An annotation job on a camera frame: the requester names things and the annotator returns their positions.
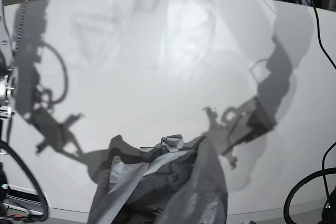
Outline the grey t-shirt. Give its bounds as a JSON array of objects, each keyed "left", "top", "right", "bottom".
[{"left": 88, "top": 135, "right": 228, "bottom": 223}]

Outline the white cable slot panel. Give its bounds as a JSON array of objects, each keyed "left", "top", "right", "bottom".
[{"left": 4, "top": 184, "right": 50, "bottom": 215}]

